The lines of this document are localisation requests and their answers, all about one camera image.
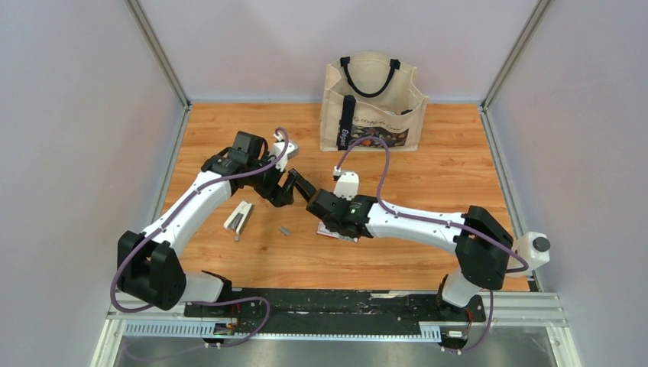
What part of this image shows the black stapler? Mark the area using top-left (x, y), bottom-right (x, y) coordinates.
top-left (287, 169), bottom-right (317, 202)

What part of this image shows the aluminium frame rail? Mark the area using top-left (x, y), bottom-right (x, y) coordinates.
top-left (91, 287), bottom-right (582, 366)

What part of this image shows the beige canvas tote bag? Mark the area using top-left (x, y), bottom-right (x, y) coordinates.
top-left (319, 52), bottom-right (429, 151)

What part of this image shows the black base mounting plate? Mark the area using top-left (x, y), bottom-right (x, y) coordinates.
top-left (184, 287), bottom-right (487, 336)

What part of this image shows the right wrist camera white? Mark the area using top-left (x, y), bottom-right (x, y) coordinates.
top-left (332, 167), bottom-right (359, 200)

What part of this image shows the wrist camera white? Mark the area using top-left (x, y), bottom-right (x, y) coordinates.
top-left (270, 132), bottom-right (299, 172)
top-left (332, 167), bottom-right (359, 200)

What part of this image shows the red white staple box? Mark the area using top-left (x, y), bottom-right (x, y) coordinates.
top-left (316, 222), bottom-right (358, 243)

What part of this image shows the purple cable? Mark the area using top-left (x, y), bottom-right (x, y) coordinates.
top-left (109, 126), bottom-right (290, 350)
top-left (335, 135), bottom-right (530, 355)

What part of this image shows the white plastic bottle black cap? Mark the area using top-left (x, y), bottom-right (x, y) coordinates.
top-left (507, 232), bottom-right (551, 278)

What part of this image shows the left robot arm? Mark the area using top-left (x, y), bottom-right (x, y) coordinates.
top-left (110, 127), bottom-right (298, 317)

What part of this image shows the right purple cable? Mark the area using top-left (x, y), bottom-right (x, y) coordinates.
top-left (335, 135), bottom-right (530, 355)

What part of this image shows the white stapler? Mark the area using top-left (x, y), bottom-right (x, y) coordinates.
top-left (223, 201), bottom-right (254, 242)

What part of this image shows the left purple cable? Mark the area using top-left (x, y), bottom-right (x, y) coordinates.
top-left (109, 126), bottom-right (290, 350)

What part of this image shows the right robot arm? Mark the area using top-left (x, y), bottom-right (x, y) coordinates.
top-left (306, 189), bottom-right (513, 320)

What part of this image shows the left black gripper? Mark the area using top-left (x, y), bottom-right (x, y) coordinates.
top-left (248, 151), bottom-right (298, 208)

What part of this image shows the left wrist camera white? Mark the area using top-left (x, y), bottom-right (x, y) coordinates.
top-left (270, 132), bottom-right (299, 172)

